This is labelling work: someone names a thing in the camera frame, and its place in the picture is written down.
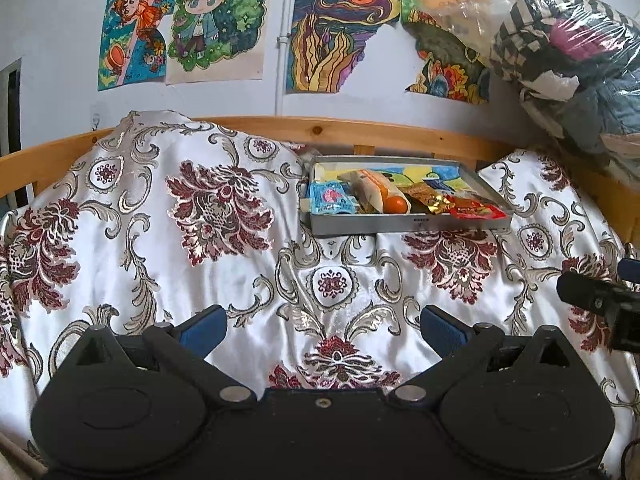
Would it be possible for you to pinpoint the gold candy packet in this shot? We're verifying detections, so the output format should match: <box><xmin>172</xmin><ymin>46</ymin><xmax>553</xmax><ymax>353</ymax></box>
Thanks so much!
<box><xmin>400</xmin><ymin>182</ymin><xmax>454</xmax><ymax>214</ymax></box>

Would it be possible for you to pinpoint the grey tray with drawing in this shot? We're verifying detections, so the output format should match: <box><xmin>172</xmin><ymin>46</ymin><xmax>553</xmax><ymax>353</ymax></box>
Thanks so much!
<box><xmin>299</xmin><ymin>155</ymin><xmax>513</xmax><ymax>236</ymax></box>

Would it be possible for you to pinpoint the small orange fruit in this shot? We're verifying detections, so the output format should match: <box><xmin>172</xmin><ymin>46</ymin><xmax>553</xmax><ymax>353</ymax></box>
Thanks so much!
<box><xmin>383</xmin><ymin>195</ymin><xmax>410</xmax><ymax>214</ymax></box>

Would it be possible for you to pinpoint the white wall pipe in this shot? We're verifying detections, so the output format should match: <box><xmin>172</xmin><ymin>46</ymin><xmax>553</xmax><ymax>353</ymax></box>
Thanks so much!
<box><xmin>274</xmin><ymin>0</ymin><xmax>293</xmax><ymax>116</ymax></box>

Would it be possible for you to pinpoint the light blue snack packet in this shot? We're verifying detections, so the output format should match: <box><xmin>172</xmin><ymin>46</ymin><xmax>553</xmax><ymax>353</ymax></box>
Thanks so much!
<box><xmin>309</xmin><ymin>181</ymin><xmax>356</xmax><ymax>216</ymax></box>

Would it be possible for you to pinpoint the grey door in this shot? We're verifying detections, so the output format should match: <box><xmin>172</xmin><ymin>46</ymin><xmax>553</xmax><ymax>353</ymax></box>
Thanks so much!
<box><xmin>0</xmin><ymin>60</ymin><xmax>22</xmax><ymax>156</ymax></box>

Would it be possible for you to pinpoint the torn flower drawing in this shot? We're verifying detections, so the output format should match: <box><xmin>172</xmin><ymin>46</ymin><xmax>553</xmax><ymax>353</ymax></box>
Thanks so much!
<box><xmin>401</xmin><ymin>0</ymin><xmax>490</xmax><ymax>105</ymax></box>

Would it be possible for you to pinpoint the floral satin sofa cover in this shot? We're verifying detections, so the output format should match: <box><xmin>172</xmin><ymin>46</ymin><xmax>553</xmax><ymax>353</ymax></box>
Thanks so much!
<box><xmin>1</xmin><ymin>112</ymin><xmax>639</xmax><ymax>479</ymax></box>

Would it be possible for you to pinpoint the blond boy cartoon drawing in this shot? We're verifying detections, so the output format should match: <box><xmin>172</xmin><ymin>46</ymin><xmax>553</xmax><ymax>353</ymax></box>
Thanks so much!
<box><xmin>165</xmin><ymin>0</ymin><xmax>269</xmax><ymax>84</ymax></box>

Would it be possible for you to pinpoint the plastic bag of clothes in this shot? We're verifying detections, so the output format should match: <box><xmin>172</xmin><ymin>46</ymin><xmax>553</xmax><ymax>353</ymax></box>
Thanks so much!
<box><xmin>416</xmin><ymin>0</ymin><xmax>639</xmax><ymax>179</ymax></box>

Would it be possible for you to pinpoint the red clear snack packet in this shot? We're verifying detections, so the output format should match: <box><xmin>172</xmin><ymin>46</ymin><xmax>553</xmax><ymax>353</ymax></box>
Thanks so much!
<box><xmin>447</xmin><ymin>195</ymin><xmax>506</xmax><ymax>220</ymax></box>

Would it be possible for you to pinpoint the girl cartoon drawing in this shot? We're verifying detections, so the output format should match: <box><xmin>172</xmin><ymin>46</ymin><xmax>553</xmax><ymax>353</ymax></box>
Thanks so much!
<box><xmin>96</xmin><ymin>0</ymin><xmax>175</xmax><ymax>91</ymax></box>

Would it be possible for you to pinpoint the orange white bread packet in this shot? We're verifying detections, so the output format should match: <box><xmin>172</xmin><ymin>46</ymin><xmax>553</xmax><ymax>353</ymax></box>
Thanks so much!
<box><xmin>338</xmin><ymin>169</ymin><xmax>407</xmax><ymax>214</ymax></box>

